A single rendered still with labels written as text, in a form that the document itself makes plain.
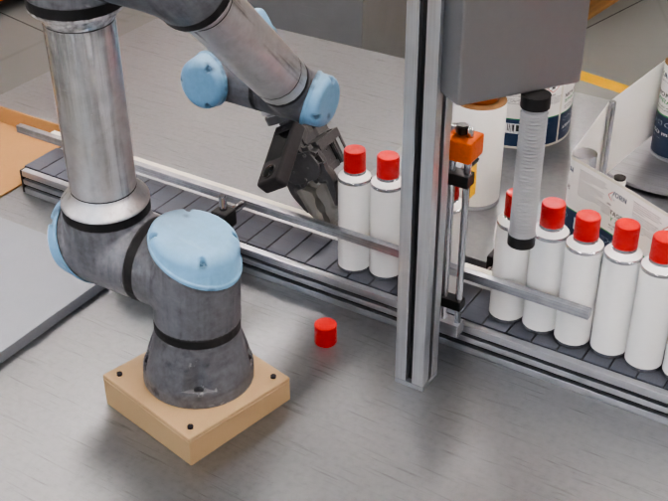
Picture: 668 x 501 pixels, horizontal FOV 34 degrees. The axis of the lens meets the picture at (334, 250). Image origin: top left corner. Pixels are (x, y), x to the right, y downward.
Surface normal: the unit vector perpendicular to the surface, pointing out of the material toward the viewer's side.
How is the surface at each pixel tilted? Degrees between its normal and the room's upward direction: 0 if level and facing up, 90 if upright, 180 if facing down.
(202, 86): 88
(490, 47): 90
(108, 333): 0
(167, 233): 10
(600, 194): 90
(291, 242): 0
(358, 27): 93
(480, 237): 0
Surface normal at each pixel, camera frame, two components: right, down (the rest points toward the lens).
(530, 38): 0.39, 0.50
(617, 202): -0.87, 0.27
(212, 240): 0.15, -0.80
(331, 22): -0.41, 0.55
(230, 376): 0.64, 0.15
